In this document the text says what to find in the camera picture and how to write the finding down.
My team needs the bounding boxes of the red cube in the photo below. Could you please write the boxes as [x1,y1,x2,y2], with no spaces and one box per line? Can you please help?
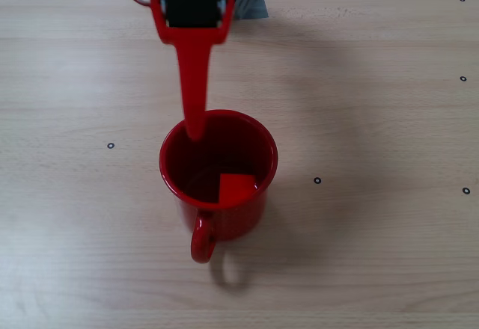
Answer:
[218,173,257,207]

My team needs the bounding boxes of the red enamel mug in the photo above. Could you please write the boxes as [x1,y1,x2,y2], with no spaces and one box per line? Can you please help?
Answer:
[159,109,280,265]

